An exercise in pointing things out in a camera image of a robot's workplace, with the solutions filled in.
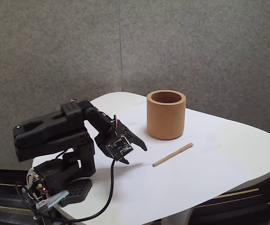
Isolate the wooden pen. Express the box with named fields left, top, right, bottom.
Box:
left=152, top=142, right=194, bottom=167

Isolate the brown cylindrical pen holder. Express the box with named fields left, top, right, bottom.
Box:
left=146, top=90, right=187, bottom=141

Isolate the grey metal table clamp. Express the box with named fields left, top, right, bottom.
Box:
left=36, top=189, right=69, bottom=209

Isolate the bare camera circuit board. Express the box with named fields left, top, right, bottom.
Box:
left=105, top=134, right=135, bottom=162

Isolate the black camera cable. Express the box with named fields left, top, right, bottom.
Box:
left=15, top=157, right=117, bottom=223

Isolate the motor controller board with wires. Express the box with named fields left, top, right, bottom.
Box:
left=26, top=168, right=49, bottom=201

